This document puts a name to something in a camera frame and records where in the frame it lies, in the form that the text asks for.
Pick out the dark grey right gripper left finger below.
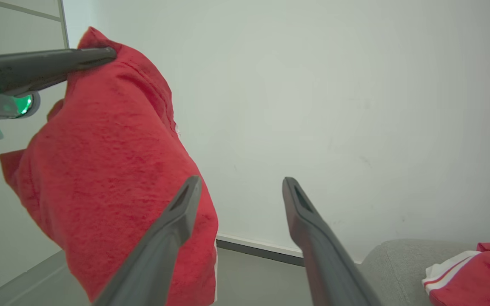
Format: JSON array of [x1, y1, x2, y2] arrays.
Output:
[[92, 175, 203, 306]]

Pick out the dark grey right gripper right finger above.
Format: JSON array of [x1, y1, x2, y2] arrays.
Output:
[[282, 177, 382, 306]]

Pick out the red basketball jersey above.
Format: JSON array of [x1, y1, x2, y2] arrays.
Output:
[[422, 232, 490, 306]]

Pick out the red shorts with white stripes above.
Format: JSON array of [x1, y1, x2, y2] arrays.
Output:
[[0, 26, 219, 306]]

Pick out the grey fabric sofa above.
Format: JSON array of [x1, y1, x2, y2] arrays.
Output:
[[359, 238, 490, 306]]

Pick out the white and black baseboard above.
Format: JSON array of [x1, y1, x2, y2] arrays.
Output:
[[216, 232, 306, 268]]

